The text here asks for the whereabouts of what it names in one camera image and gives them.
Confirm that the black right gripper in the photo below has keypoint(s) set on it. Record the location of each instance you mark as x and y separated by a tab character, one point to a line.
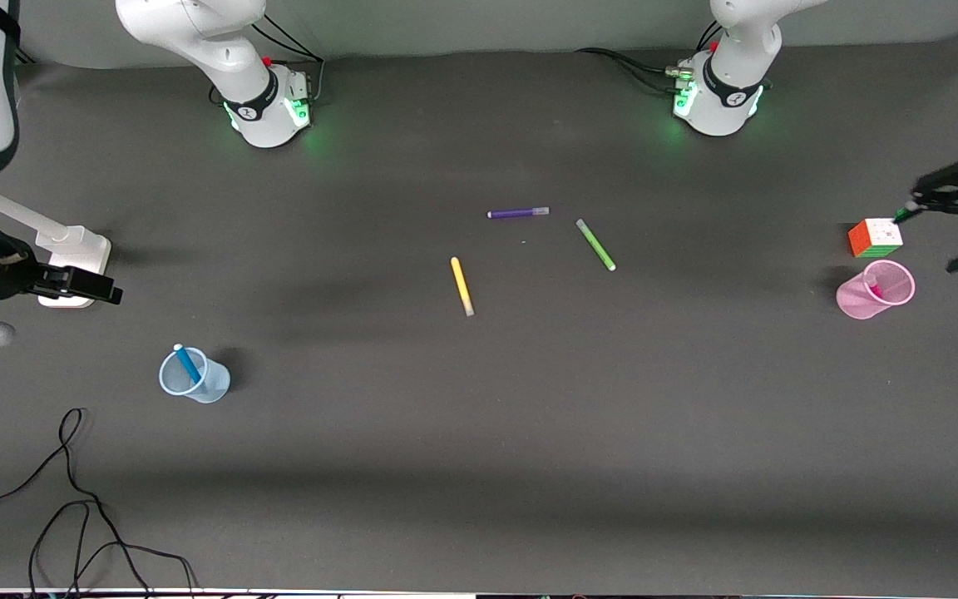
7	273

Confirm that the pink marker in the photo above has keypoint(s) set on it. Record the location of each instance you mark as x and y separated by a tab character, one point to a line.
874	291

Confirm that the blue marker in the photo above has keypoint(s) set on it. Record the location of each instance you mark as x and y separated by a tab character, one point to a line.
188	364

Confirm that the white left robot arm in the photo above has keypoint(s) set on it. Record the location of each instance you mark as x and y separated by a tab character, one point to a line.
737	83

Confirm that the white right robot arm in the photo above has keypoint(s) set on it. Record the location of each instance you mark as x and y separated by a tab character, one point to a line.
221	58

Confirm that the white stand with base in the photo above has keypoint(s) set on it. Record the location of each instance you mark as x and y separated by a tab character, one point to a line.
71	249

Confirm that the multicoloured puzzle cube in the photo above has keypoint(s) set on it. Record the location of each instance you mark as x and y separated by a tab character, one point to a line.
874	239

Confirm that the translucent pink plastic cup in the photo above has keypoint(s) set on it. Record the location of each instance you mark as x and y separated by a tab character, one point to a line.
853	301

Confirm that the translucent blue plastic cup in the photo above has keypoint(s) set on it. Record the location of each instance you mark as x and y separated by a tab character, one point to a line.
213	387

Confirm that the yellow marker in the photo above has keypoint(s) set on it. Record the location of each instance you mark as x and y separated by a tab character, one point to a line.
461	285

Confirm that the green marker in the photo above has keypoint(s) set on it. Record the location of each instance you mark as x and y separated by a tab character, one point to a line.
595	245

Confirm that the purple marker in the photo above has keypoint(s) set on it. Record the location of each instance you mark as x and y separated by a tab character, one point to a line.
516	213

